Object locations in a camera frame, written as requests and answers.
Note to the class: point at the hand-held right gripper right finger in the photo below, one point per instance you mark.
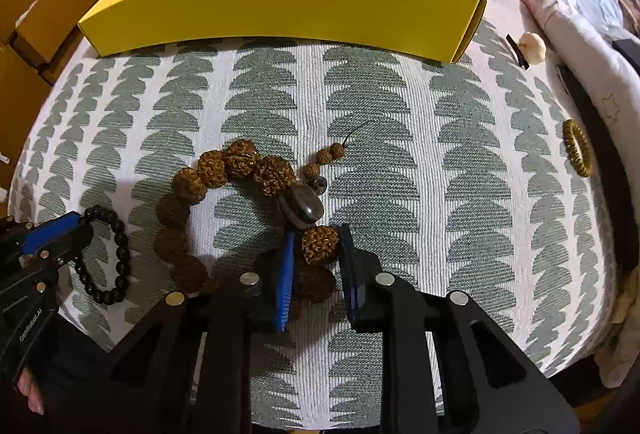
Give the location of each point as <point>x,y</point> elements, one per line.
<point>350,274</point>

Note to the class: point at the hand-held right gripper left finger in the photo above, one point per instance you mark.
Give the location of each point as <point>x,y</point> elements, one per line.
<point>285,284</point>

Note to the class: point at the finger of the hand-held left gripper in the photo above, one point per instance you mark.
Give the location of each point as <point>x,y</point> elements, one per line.
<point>50,232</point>

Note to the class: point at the person's left hand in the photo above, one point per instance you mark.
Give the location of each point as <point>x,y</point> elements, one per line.
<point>31,394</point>

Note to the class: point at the green and white patterned blanket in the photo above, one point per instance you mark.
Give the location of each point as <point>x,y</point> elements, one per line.
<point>400,164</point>

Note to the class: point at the black box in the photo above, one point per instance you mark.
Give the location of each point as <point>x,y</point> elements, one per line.
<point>627,54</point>

